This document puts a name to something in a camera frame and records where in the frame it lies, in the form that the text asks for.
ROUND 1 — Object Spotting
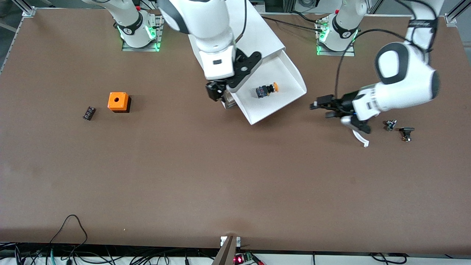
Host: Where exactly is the white plastic drawer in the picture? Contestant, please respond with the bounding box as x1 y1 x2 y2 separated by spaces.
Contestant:
227 49 308 126

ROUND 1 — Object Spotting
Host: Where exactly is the green circuit board red light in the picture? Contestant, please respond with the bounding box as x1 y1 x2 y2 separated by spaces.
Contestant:
233 252 255 265

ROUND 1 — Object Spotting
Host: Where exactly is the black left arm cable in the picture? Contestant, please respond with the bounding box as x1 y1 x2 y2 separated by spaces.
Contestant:
334 28 410 100

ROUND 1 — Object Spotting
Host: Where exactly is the white curved plastic clip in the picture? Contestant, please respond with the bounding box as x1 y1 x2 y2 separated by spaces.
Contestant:
352 129 369 148

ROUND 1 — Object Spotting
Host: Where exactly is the orange mushroom push button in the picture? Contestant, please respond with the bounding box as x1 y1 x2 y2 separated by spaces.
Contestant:
255 83 280 99

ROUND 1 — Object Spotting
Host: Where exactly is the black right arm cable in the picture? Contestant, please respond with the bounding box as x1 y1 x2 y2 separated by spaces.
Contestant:
235 0 248 45

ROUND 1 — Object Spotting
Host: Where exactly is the small black switch component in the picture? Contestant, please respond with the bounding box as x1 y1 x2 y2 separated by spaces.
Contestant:
399 127 415 143

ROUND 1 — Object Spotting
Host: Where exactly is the orange box with hole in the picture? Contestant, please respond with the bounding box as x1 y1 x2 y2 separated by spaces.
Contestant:
107 92 132 114

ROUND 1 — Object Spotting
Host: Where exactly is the white three-drawer cabinet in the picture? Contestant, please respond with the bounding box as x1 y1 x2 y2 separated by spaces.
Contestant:
188 0 287 110

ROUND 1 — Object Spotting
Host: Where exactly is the black table cable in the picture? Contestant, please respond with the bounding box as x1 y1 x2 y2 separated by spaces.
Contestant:
290 11 326 23
262 16 325 31

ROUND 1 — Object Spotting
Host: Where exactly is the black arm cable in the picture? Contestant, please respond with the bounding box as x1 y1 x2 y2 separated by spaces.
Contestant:
235 0 248 45
334 28 410 100

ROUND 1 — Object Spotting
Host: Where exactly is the black looped cable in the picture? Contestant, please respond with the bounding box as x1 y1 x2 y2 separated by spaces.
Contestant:
49 214 88 254

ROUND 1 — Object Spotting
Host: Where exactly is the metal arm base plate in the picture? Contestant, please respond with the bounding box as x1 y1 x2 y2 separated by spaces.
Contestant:
316 16 356 57
122 10 164 52

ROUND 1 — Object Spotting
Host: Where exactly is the aluminium frame profile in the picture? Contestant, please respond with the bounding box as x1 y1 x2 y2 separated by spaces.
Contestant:
444 0 471 27
10 0 36 17

